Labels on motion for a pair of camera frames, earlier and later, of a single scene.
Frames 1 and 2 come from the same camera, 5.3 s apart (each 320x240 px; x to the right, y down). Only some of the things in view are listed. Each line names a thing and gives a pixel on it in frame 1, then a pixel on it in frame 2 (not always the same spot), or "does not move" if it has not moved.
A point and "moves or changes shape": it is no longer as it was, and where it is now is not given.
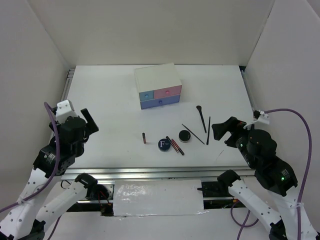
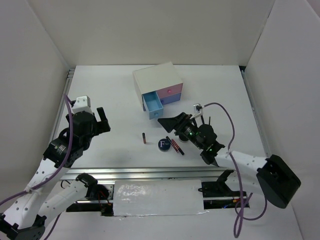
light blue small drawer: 146,95 moves or changes shape
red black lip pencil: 177,147 does not move
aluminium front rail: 158,173 does not move
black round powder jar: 184,136 does not move
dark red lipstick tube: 143,135 does not move
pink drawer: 167,92 moves or changes shape
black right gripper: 218,129 → 182,120
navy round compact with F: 164,145 does not move
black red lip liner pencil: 172,144 does not move
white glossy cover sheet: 159,197 does not move
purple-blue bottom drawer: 160,101 moves or changes shape
